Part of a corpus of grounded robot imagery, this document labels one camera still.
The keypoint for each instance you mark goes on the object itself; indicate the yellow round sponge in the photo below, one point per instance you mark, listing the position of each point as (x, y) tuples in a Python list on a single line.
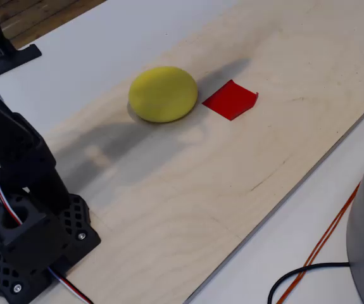
[(162, 95)]

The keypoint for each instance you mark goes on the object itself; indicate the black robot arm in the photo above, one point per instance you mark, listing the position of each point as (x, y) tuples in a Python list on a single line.
[(14, 142)]

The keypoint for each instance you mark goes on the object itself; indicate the black lattice robot base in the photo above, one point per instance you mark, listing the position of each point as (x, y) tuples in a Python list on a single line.
[(77, 221)]

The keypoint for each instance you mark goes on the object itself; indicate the red paper square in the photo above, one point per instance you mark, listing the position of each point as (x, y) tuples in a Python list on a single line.
[(229, 101)]

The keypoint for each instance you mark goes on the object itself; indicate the light plywood board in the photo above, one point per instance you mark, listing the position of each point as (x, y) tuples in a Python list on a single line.
[(200, 190)]

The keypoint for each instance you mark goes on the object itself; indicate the black stand with flat foot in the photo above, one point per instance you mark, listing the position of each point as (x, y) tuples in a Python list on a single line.
[(7, 57)]

